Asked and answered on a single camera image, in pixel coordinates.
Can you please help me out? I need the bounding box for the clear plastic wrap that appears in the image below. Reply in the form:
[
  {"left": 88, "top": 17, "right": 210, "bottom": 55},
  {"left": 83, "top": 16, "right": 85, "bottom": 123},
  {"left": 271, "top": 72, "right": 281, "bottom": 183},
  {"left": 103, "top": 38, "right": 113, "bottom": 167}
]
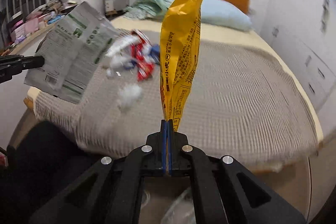
[{"left": 117, "top": 84, "right": 143, "bottom": 112}]

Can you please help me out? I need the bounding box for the green white snack bag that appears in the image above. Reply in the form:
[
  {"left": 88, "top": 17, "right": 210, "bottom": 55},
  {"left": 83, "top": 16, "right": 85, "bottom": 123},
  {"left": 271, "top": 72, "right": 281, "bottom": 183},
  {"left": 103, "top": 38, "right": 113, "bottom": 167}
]
[{"left": 24, "top": 2, "right": 119, "bottom": 103}]

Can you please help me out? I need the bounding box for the yellow snack bag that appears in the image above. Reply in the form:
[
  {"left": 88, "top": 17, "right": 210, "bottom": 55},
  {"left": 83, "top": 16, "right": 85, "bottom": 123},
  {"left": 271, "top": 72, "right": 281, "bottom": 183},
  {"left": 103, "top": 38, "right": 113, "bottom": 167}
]
[{"left": 159, "top": 0, "right": 203, "bottom": 131}]

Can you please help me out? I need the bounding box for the clear trash bag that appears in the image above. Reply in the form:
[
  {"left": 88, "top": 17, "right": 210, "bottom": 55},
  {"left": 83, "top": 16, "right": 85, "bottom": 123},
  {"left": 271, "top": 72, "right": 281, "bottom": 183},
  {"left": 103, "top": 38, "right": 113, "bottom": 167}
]
[{"left": 141, "top": 186, "right": 198, "bottom": 224}]

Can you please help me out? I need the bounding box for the pink gift bag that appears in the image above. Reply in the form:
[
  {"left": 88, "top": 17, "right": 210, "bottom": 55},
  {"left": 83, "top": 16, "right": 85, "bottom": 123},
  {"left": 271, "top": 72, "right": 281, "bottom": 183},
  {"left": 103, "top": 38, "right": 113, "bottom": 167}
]
[{"left": 25, "top": 18, "right": 39, "bottom": 36}]

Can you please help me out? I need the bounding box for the blue snack wrapper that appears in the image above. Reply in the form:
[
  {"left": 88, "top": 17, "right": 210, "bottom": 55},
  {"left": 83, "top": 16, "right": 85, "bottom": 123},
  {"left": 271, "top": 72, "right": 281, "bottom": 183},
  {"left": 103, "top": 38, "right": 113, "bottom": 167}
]
[{"left": 150, "top": 44, "right": 160, "bottom": 65}]

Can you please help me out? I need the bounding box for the brown checkered blanket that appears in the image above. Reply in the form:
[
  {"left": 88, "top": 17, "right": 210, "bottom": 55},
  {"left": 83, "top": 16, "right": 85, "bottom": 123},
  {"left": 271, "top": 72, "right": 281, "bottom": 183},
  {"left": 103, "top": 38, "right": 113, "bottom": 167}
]
[{"left": 34, "top": 40, "right": 318, "bottom": 166}]

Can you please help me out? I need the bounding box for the red snack wrapper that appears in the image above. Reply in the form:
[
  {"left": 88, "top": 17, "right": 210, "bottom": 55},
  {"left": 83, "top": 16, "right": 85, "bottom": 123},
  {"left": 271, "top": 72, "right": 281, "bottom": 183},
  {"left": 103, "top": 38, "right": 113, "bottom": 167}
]
[{"left": 131, "top": 30, "right": 155, "bottom": 81}]

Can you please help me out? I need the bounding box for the person's black trouser leg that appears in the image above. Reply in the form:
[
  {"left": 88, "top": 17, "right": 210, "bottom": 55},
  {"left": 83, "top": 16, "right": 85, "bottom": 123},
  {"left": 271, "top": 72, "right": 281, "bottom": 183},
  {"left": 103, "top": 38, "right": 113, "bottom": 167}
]
[{"left": 1, "top": 122, "right": 110, "bottom": 223}]

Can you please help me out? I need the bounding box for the yellow bed sheet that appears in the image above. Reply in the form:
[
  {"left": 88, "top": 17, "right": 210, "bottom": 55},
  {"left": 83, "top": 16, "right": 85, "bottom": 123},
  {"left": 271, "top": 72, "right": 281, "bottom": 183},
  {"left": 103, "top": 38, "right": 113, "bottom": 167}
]
[{"left": 26, "top": 15, "right": 324, "bottom": 143}]

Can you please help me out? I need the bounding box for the green floral quilt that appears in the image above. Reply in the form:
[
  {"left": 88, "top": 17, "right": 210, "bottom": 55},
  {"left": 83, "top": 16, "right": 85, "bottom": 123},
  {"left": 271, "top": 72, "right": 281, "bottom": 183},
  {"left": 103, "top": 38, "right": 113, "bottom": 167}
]
[{"left": 124, "top": 0, "right": 175, "bottom": 22}]

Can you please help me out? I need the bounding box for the light blue pillow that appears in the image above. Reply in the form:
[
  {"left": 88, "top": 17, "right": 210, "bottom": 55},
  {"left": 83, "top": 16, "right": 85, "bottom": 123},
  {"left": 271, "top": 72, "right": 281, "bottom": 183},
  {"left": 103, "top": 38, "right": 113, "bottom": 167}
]
[{"left": 167, "top": 0, "right": 253, "bottom": 32}]

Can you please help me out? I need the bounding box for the white built-in wardrobe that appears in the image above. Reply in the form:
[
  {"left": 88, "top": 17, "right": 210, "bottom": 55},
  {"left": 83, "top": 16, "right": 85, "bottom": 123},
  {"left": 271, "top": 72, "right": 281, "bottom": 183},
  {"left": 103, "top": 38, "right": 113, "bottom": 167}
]
[{"left": 261, "top": 0, "right": 335, "bottom": 110}]

